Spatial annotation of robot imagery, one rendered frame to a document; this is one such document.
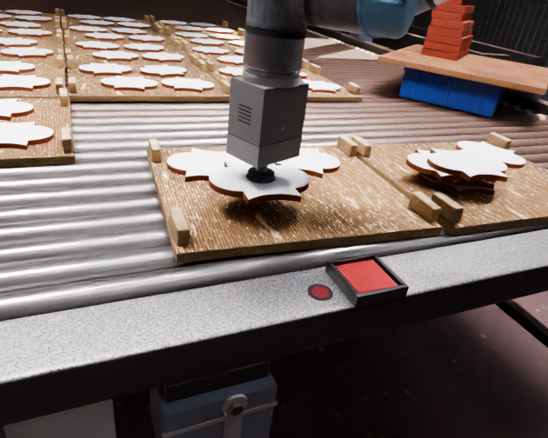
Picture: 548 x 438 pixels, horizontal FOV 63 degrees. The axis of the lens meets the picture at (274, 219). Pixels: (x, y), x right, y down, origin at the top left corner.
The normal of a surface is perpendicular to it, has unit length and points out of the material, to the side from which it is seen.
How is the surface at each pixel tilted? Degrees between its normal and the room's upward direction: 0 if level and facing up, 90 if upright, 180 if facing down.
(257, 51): 90
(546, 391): 0
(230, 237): 0
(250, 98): 90
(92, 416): 90
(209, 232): 0
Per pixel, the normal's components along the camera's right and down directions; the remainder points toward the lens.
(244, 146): -0.70, 0.29
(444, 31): -0.48, 0.39
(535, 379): 0.11, -0.86
